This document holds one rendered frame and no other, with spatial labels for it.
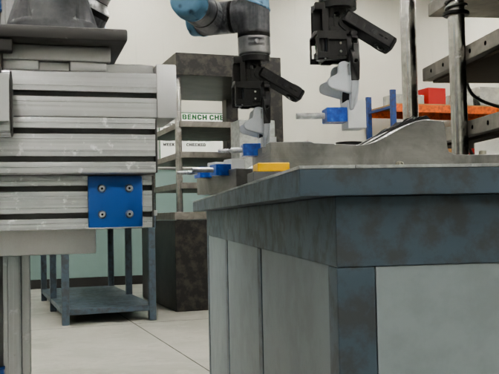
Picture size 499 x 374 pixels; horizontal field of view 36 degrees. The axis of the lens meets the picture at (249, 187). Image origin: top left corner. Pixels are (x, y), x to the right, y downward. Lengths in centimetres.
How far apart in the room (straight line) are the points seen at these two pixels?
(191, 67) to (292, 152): 477
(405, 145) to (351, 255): 70
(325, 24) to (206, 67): 486
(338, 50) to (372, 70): 868
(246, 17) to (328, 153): 39
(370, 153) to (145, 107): 55
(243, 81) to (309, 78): 803
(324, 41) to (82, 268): 752
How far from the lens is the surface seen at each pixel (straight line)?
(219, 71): 639
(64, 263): 565
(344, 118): 150
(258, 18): 179
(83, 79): 129
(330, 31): 151
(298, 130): 963
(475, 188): 103
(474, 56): 265
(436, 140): 169
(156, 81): 130
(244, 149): 176
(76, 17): 132
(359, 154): 163
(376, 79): 1020
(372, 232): 100
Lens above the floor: 74
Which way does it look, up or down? 2 degrees up
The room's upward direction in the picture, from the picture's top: 1 degrees counter-clockwise
